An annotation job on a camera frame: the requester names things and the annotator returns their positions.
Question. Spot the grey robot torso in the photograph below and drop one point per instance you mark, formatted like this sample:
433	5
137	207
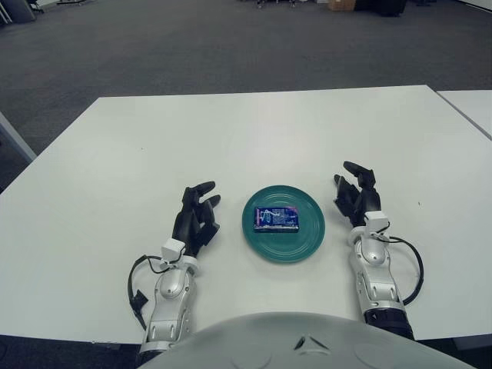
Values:
269	342

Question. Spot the black cabinet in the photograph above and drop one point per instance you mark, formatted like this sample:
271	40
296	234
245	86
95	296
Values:
380	7

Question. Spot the brown cardboard box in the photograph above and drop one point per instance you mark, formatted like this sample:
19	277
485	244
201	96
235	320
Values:
341	4

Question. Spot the blue gum pack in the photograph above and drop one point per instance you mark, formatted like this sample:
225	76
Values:
276	218

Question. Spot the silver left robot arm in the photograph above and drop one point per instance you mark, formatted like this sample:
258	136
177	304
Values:
169	292

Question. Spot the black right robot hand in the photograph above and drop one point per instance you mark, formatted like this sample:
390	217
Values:
367	200

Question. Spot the teal round plate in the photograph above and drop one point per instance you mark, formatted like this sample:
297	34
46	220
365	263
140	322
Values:
284	250

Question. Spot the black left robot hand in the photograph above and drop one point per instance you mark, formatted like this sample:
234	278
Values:
190	228

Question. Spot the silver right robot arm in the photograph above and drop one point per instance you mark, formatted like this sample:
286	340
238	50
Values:
374	269

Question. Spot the white neighbouring table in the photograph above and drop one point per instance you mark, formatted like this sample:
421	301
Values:
473	105

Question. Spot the black wheeled chair base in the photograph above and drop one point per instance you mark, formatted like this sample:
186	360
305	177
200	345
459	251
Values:
265	2

